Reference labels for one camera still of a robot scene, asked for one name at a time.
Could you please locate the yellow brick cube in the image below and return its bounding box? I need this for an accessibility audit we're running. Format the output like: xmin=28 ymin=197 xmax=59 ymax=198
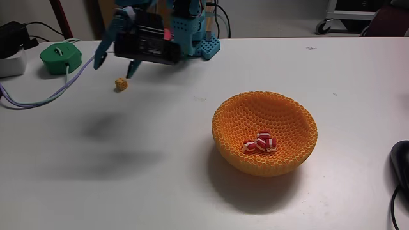
xmin=114 ymin=77 xmax=129 ymax=92

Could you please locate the black computer mouse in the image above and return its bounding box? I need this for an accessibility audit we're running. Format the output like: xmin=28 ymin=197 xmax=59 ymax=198
xmin=390 ymin=140 xmax=409 ymax=192

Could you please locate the dark maroon chair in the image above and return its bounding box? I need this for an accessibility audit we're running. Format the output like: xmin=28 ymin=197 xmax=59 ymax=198
xmin=363 ymin=2 xmax=409 ymax=38

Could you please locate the grey wheeled cart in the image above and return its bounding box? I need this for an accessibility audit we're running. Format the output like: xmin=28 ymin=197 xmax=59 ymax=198
xmin=315 ymin=0 xmax=394 ymax=36

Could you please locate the black camera box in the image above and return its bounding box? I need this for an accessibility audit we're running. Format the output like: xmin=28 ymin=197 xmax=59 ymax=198
xmin=114 ymin=30 xmax=181 ymax=66

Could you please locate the black power adapter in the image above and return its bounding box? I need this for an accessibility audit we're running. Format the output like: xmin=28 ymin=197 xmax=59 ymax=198
xmin=0 ymin=20 xmax=41 ymax=60

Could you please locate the pale green cable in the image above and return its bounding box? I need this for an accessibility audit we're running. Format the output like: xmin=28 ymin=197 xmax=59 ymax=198
xmin=9 ymin=63 xmax=71 ymax=108

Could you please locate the red pole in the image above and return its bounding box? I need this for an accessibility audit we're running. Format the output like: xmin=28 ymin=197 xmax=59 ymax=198
xmin=49 ymin=0 xmax=75 ymax=40

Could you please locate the green octagonal box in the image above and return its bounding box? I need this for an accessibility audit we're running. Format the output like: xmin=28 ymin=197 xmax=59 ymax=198
xmin=39 ymin=42 xmax=83 ymax=76

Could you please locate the brown wooden cabinet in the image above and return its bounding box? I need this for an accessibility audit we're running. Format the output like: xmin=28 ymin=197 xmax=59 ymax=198
xmin=97 ymin=0 xmax=116 ymax=41

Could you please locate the black adapter cable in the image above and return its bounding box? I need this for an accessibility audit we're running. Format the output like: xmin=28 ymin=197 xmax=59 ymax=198
xmin=25 ymin=20 xmax=65 ymax=36

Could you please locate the black mouse cable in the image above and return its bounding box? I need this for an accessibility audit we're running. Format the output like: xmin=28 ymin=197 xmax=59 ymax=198
xmin=390 ymin=185 xmax=404 ymax=230

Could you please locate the white box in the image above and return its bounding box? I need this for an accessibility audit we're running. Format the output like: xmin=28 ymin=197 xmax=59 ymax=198
xmin=0 ymin=47 xmax=29 ymax=79

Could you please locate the yellow honeycomb basket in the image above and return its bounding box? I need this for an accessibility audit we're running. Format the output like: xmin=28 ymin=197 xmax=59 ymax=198
xmin=211 ymin=90 xmax=319 ymax=178

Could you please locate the purple cable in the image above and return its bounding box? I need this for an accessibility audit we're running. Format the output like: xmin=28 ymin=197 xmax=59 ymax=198
xmin=0 ymin=50 xmax=116 ymax=108
xmin=0 ymin=54 xmax=96 ymax=109

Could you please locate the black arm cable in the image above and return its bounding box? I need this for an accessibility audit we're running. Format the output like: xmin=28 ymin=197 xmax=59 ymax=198
xmin=210 ymin=2 xmax=232 ymax=39

